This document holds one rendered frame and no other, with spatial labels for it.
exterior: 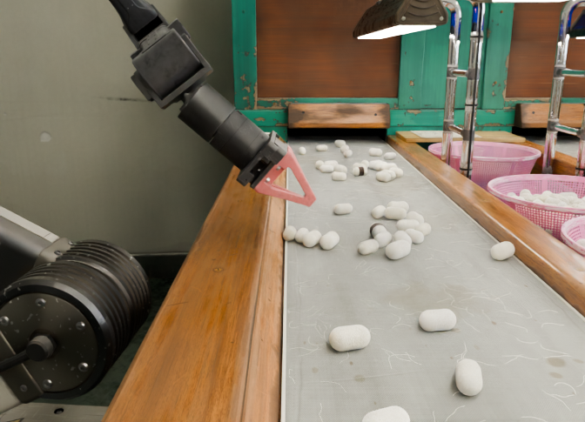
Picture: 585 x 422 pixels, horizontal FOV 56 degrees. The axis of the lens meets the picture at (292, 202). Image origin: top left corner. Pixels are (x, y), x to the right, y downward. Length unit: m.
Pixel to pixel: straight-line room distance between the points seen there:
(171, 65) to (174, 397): 0.41
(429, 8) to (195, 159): 1.73
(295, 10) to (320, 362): 1.32
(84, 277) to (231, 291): 0.14
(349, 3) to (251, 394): 1.40
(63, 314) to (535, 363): 0.42
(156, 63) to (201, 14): 1.76
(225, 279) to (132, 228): 2.03
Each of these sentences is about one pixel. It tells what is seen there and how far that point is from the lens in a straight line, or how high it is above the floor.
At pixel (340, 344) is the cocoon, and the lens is 0.50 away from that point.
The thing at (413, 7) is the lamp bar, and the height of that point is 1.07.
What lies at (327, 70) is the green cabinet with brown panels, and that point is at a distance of 1.69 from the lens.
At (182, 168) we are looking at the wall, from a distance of 2.50.
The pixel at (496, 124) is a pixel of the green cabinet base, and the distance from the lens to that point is 1.79.
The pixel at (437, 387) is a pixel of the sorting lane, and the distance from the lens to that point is 0.47.
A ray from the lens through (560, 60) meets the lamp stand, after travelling 1.39.
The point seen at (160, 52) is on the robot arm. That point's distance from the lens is 0.70.
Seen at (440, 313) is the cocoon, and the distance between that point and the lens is 0.55.
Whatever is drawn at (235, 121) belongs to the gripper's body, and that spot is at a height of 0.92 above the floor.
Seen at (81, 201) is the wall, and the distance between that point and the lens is 2.62.
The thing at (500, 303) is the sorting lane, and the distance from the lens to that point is 0.63.
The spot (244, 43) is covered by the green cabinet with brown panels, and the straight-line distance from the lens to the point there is 1.67.
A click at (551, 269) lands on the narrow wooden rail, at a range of 0.69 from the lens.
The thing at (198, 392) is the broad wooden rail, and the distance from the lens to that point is 0.41.
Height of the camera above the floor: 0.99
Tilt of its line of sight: 15 degrees down
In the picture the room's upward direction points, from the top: straight up
